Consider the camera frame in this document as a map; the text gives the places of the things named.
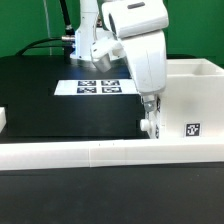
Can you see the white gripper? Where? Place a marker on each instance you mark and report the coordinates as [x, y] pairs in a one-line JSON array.
[[146, 60]]

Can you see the white drawer cabinet box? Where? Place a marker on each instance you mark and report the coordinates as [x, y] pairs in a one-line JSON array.
[[192, 104]]

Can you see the white drawer tray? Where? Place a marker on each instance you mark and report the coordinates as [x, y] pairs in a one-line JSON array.
[[150, 127], [155, 115]]

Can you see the white front drawer tray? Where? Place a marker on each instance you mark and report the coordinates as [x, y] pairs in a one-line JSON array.
[[150, 127]]

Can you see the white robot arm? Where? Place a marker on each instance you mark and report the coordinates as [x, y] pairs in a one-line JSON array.
[[125, 29]]

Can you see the fiducial marker sheet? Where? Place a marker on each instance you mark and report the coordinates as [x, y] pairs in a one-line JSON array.
[[95, 87]]

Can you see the white front fence rail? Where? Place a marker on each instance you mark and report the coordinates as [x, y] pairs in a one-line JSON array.
[[29, 156]]

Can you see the white fence rail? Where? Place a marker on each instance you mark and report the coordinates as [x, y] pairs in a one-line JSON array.
[[2, 118], [29, 156]]

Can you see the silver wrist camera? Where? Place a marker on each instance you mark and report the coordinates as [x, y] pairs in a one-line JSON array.
[[104, 51]]

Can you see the white left fence rail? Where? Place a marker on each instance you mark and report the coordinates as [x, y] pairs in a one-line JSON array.
[[2, 118]]

